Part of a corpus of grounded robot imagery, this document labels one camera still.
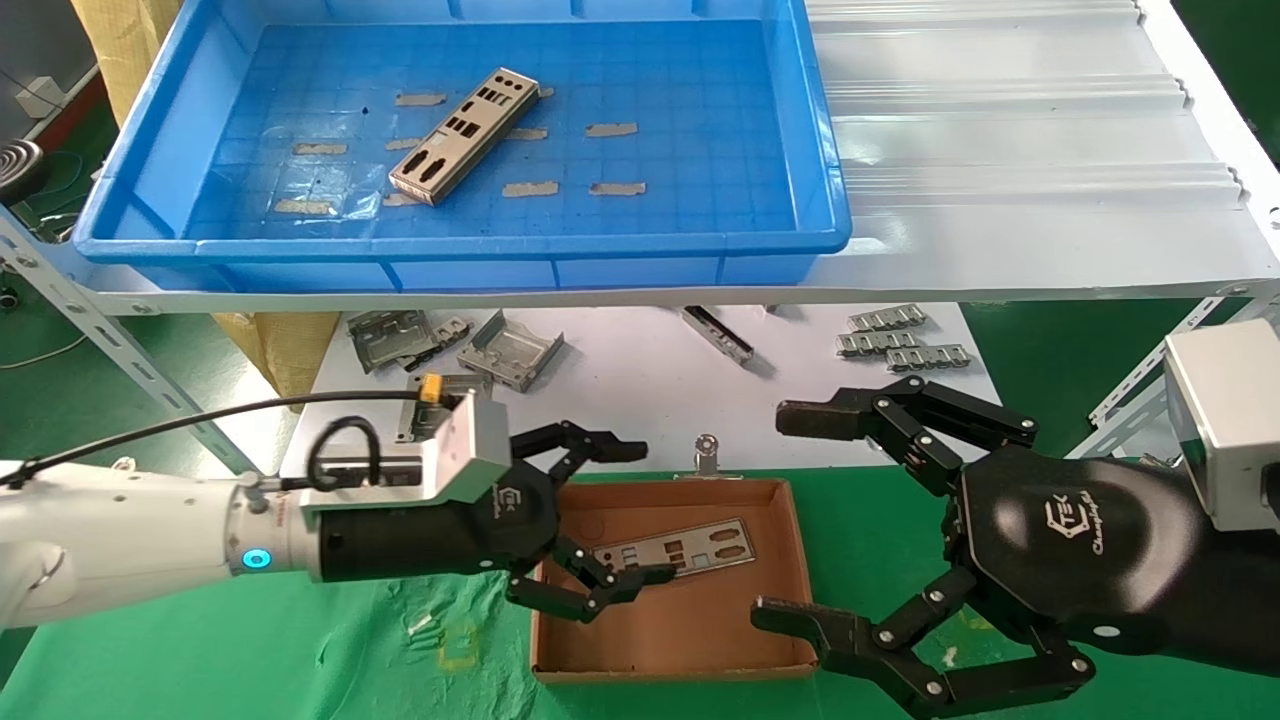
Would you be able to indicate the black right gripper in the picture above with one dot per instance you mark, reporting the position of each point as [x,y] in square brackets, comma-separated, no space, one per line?
[1080,540]

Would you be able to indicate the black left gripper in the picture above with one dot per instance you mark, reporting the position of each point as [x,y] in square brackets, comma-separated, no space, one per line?
[440,545]

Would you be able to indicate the single metal shield plate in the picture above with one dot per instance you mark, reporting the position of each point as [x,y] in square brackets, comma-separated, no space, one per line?
[690,550]

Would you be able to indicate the brown cardboard box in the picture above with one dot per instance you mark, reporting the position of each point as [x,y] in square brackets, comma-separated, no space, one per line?
[700,630]

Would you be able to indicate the blue plastic tray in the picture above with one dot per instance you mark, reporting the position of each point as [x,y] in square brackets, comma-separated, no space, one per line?
[700,150]

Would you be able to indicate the ribbed metal strip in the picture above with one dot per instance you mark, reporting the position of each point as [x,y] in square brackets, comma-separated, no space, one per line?
[930,358]
[888,319]
[878,344]

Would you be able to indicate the small white tape bit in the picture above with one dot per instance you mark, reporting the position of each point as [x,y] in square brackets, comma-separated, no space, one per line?
[420,624]

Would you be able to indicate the narrow metal bar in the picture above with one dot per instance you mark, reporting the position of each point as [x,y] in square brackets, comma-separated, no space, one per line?
[720,337]

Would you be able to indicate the small ribbed metal piece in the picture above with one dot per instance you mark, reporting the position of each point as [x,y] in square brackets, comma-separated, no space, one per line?
[450,330]

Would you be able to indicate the green table cloth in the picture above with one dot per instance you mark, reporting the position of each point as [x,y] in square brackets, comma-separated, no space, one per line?
[250,650]

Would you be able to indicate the grey tape strip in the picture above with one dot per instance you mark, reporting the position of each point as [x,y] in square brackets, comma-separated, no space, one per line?
[530,133]
[420,99]
[402,144]
[320,148]
[400,200]
[300,207]
[610,129]

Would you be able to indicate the stack of metal shield plates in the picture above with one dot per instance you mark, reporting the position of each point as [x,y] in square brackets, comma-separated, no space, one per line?
[465,135]

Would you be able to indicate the white metal shelf rack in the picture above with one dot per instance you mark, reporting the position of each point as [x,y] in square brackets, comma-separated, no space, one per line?
[1000,150]

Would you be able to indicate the clear plastic film patch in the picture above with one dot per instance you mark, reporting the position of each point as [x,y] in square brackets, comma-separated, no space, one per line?
[340,185]

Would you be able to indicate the white power adapter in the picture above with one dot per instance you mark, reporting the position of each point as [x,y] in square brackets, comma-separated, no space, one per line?
[40,97]

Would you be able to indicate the square grey metal bracket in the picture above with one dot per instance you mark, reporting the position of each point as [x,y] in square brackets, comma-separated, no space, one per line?
[470,383]

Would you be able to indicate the tray-shaped grey metal bracket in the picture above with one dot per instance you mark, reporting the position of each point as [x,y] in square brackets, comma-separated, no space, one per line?
[510,352]

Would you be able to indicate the flat grey metal bracket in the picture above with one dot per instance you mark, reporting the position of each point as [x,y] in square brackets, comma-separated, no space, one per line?
[390,340]

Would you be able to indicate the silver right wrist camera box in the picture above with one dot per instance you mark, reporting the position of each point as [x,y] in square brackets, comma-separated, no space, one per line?
[1230,420]

